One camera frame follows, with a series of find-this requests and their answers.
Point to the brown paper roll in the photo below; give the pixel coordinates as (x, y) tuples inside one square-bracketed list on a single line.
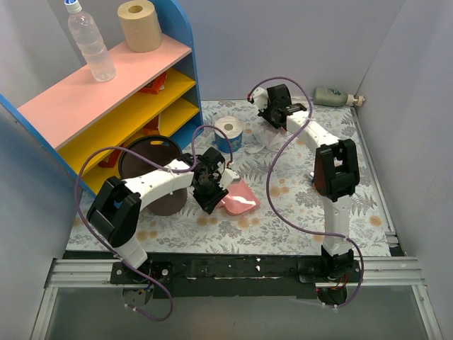
[(140, 25)]

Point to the red packet on lower shelf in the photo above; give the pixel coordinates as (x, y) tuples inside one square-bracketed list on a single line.
[(111, 160)]

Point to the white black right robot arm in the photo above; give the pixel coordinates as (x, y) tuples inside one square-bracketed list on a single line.
[(336, 174)]

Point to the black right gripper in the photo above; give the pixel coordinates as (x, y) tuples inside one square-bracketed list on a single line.
[(270, 115)]

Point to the floral table mat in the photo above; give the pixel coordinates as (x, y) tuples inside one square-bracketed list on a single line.
[(260, 231)]

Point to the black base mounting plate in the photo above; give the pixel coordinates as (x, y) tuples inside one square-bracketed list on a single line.
[(210, 275)]

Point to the aluminium frame rail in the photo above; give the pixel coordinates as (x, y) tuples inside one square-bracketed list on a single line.
[(98, 272)]

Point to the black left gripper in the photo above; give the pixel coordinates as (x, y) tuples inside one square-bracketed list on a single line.
[(211, 195)]

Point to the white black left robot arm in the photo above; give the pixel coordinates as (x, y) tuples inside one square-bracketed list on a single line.
[(115, 211)]

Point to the colourful wooden shelf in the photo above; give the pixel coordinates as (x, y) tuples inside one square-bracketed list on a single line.
[(79, 120)]

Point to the crumpled white paper scrap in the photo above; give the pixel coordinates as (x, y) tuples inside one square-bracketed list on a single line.
[(268, 139)]

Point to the grey green lotion bottle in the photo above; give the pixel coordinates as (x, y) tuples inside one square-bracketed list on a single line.
[(335, 98)]

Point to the clear plastic water bottle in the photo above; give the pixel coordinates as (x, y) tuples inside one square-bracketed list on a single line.
[(89, 40)]

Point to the orange snack packet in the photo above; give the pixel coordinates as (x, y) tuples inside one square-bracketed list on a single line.
[(156, 85)]

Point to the pink dustpan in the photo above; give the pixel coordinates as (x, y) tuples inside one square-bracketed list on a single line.
[(240, 199)]

